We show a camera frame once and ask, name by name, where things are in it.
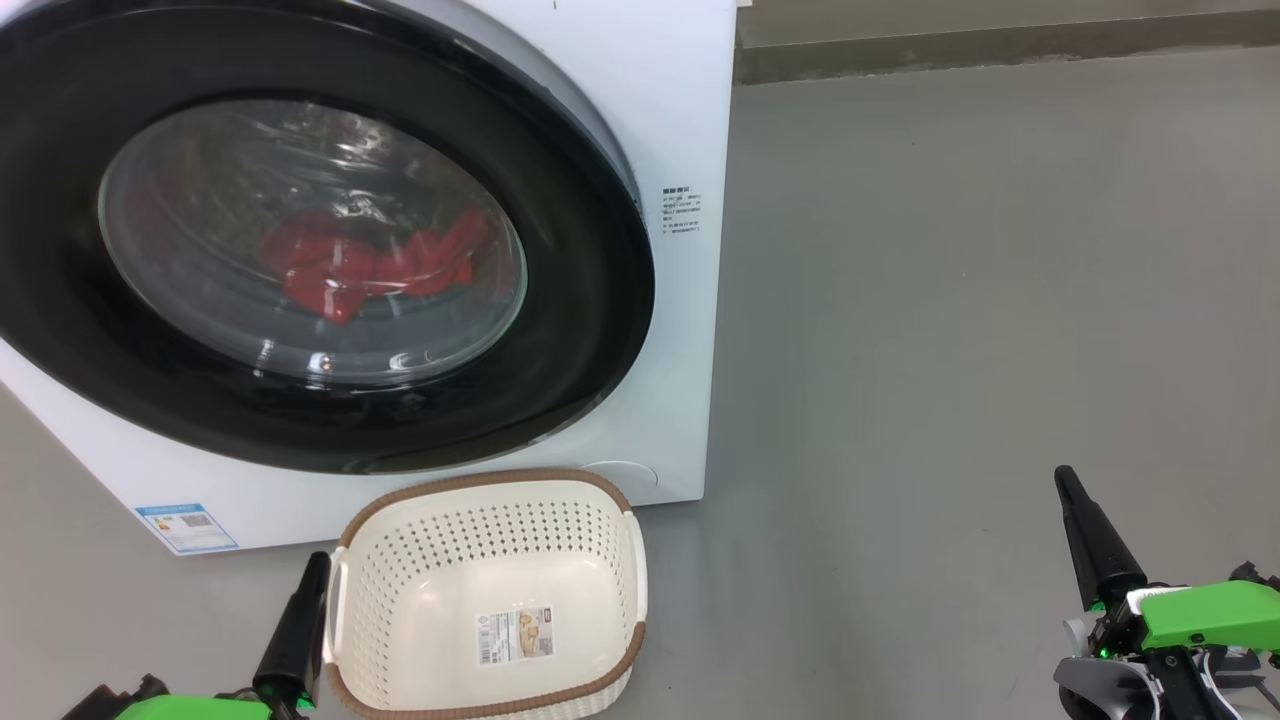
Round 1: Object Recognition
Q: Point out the printed product label sticker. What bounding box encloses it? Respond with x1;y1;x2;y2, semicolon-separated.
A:
476;606;555;667

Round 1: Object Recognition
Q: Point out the white front-load washing machine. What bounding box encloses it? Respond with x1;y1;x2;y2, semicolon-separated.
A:
0;0;739;556

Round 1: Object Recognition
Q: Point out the small black text sticker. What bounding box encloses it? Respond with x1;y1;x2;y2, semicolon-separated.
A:
660;185;703;236

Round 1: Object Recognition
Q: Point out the cream laundry basket brown rim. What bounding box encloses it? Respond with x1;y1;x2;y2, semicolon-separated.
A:
322;468;649;720

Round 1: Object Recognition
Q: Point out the blue energy label sticker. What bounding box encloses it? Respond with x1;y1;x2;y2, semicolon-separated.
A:
135;503;240;555

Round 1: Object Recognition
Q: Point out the red and white garment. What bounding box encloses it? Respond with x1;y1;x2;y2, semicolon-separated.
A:
258;208;491;326

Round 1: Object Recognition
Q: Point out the round drain filter cover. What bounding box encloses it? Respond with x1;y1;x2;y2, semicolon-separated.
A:
580;460;659;493

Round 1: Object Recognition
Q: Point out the black round glass washer door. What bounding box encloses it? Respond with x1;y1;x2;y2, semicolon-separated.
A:
0;0;657;476

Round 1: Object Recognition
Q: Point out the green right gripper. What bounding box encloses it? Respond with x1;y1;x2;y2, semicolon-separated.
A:
1054;465;1280;661

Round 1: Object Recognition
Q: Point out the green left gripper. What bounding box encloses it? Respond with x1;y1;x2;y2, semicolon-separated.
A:
115;550;332;720

